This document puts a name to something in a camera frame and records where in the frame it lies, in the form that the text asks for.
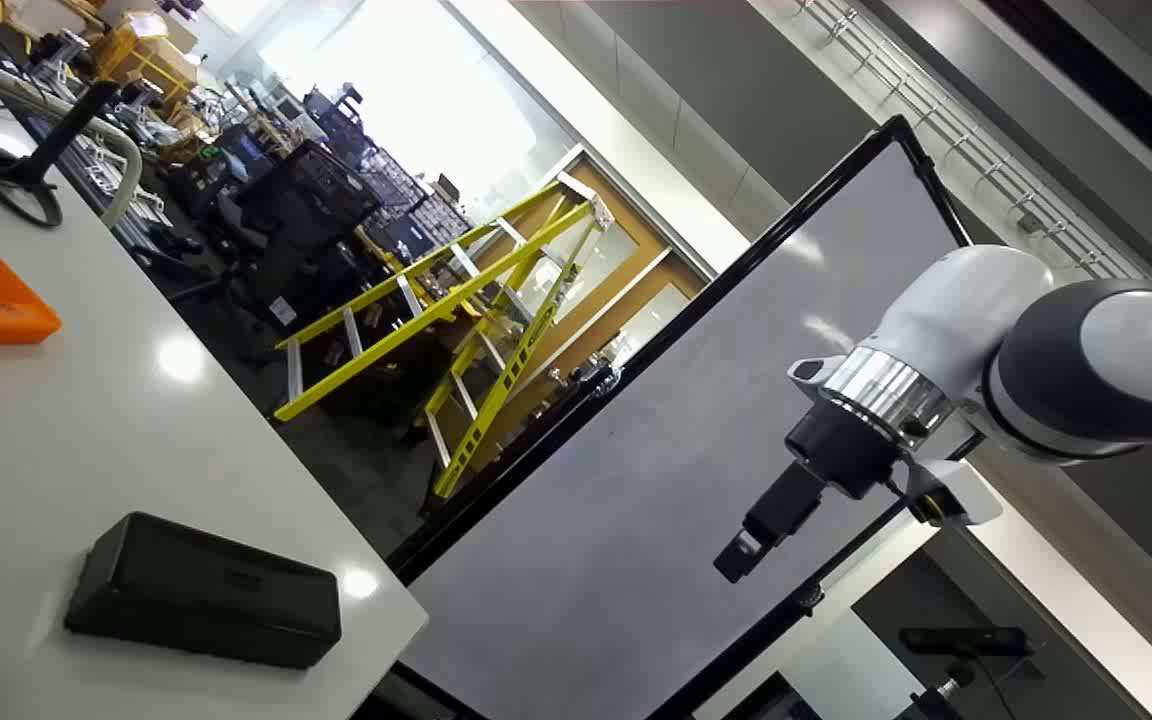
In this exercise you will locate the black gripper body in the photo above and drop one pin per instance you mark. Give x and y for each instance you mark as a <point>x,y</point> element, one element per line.
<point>790,505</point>

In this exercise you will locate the black whiteboard eraser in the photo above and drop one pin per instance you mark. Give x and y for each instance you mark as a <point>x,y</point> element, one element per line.
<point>200,592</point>

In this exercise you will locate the yellow step ladder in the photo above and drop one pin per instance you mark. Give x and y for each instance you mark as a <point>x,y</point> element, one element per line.
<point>469,315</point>

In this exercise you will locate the large framed whiteboard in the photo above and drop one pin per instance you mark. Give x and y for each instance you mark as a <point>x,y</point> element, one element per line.
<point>628,505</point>

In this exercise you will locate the yellow machine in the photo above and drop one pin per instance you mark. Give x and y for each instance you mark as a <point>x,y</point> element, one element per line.
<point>143,52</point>

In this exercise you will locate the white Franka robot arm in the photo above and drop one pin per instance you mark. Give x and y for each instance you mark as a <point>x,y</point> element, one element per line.
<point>1069,353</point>

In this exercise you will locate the black stand with round base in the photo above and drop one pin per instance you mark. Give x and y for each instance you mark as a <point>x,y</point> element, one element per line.
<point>28,155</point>

